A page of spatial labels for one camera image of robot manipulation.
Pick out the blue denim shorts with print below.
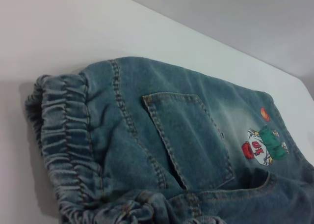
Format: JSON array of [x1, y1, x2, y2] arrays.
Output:
[[24, 56, 314, 224]]

